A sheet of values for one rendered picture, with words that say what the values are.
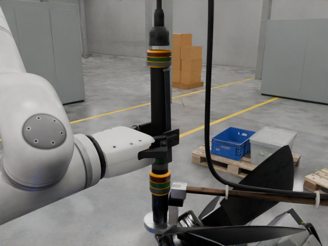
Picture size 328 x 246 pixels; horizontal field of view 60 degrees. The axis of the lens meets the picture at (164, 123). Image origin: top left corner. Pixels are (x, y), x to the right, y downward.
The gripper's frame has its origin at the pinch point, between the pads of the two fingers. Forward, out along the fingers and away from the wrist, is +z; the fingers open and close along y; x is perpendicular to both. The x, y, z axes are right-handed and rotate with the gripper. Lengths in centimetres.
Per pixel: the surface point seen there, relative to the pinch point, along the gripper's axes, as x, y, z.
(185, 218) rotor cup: -24.5, -0.7, 9.0
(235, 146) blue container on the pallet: -120, -133, 256
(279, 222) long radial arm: -37, 10, 41
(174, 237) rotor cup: -27.6, -0.4, 4.8
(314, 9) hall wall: 87, -390, 1204
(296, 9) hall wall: 90, -458, 1202
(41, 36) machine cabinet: 4, -591, 225
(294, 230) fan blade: -9.9, 25.7, 3.5
